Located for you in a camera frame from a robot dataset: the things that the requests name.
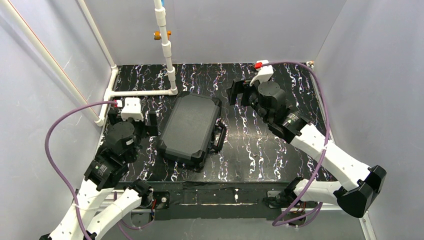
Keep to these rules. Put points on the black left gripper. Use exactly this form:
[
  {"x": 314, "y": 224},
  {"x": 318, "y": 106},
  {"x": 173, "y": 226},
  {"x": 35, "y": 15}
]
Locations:
[{"x": 145, "y": 125}]

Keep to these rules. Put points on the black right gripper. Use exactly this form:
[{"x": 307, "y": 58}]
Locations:
[{"x": 243, "y": 93}]

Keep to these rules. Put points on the black poker set case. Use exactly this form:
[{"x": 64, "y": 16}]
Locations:
[{"x": 192, "y": 130}]

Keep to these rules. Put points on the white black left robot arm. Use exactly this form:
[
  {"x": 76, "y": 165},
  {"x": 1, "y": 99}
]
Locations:
[{"x": 111, "y": 162}]

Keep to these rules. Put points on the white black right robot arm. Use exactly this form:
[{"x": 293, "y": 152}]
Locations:
[{"x": 357, "y": 184}]

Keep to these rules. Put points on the white pvc pipe pole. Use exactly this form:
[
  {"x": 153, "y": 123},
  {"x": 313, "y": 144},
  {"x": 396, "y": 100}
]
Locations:
[{"x": 160, "y": 14}]

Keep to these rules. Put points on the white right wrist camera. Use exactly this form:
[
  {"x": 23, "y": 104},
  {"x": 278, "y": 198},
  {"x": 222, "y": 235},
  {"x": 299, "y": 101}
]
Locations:
[{"x": 264, "y": 72}]

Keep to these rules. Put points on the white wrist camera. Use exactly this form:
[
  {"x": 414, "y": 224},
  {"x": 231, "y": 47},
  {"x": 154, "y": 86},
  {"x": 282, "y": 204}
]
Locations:
[
  {"x": 132, "y": 109},
  {"x": 264, "y": 72}
]

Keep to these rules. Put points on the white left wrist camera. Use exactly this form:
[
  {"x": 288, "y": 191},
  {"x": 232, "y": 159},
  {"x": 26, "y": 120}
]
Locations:
[{"x": 132, "y": 109}]

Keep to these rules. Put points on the white pipe frame left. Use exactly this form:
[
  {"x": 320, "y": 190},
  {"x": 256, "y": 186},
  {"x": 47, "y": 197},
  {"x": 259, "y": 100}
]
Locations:
[{"x": 63, "y": 58}]

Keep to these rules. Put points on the aluminium rail frame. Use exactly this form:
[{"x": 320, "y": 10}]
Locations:
[{"x": 354, "y": 190}]

